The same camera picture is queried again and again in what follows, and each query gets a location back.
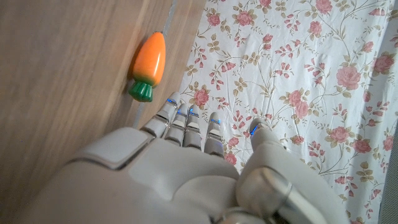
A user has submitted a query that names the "orange toy carrot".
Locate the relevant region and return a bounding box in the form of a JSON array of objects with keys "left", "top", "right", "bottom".
[{"left": 128, "top": 30, "right": 167, "bottom": 103}]

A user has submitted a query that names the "floral backdrop cloth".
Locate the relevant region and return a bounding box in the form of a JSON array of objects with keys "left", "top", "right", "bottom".
[{"left": 178, "top": 0, "right": 398, "bottom": 224}]

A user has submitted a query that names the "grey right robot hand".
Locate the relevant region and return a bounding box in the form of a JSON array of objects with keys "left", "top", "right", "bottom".
[{"left": 12, "top": 91, "right": 352, "bottom": 224}]

